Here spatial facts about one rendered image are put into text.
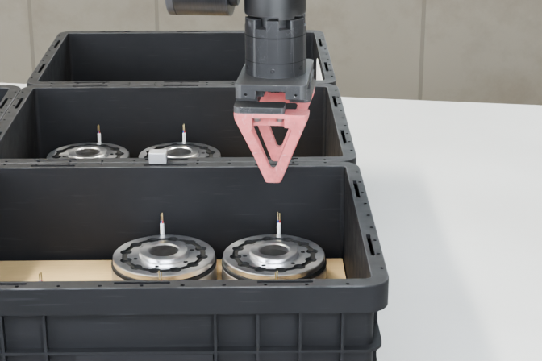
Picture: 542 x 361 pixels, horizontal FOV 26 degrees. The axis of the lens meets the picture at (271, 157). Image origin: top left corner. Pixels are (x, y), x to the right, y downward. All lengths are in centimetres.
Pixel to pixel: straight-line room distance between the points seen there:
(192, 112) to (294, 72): 44
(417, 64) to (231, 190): 234
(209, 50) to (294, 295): 89
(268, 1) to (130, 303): 30
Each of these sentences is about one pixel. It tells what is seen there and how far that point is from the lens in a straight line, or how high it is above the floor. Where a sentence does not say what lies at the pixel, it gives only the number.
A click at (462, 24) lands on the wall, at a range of 349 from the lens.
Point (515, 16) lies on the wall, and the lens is 349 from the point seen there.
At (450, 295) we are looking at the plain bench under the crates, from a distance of 147.
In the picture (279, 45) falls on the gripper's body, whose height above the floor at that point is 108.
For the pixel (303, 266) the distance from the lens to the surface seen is 115.
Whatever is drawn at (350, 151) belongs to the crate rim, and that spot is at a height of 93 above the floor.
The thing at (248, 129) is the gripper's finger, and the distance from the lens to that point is 107.
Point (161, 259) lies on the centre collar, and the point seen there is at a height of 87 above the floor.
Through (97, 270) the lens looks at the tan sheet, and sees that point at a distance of 122.
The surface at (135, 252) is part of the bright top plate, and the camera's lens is 118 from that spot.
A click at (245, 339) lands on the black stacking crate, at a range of 97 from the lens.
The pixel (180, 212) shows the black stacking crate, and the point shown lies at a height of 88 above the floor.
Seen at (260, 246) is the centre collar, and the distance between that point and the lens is 117.
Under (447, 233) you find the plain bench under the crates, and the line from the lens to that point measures 165.
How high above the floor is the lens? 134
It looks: 19 degrees down
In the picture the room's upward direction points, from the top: straight up
